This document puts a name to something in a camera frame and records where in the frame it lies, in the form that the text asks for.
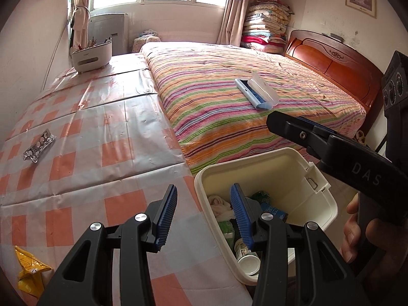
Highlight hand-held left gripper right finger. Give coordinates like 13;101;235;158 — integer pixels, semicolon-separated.
231;183;372;306

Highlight beige curtain beside quilts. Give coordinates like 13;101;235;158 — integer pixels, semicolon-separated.
218;0;249;47

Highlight patterned white bundle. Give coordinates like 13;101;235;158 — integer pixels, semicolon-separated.
132;29;163;53

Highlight green printed packet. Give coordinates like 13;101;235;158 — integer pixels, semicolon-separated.
250;190;271;206

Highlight green white packet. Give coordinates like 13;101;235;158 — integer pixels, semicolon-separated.
220;220;236;246

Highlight white plastic bag bundle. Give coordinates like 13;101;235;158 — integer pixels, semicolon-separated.
208;194;235;220

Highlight beige tied curtain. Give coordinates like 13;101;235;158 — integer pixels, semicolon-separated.
68;0;93;50

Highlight bed with striped sheet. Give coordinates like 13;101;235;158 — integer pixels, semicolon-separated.
140;41;367;176

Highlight stack of folded quilts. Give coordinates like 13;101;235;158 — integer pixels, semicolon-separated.
240;0;294;54

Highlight white desk organizer box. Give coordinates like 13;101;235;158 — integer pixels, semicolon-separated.
71;35;113;73

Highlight yellow crumpled wrapper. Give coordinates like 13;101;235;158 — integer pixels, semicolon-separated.
14;245;53;298

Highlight small blue white carton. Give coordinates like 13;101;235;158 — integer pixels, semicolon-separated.
263;206;289;224

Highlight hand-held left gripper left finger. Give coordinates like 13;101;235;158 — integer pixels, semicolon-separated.
36;184;178;306

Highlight grey standing appliance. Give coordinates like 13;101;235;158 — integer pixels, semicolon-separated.
87;12;128;56

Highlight small printed can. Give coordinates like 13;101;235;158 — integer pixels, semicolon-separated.
234;237;262;276

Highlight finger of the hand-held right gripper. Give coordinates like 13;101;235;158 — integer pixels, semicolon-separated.
295;116;338;137
266;111;323;161

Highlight person's right hand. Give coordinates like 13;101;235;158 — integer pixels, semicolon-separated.
340;194;368;262

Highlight wooden headboard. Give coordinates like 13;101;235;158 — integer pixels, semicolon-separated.
285;29;385;125

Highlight orange checkered tablecloth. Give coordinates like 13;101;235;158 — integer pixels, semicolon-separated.
0;51;252;306

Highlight blue white lint brush case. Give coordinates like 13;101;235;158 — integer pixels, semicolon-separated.
234;72;279;110

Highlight cream plastic bin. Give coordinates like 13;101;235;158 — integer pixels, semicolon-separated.
194;147;338;286

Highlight silver blister pack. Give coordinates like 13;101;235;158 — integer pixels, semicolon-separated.
22;128;56;164

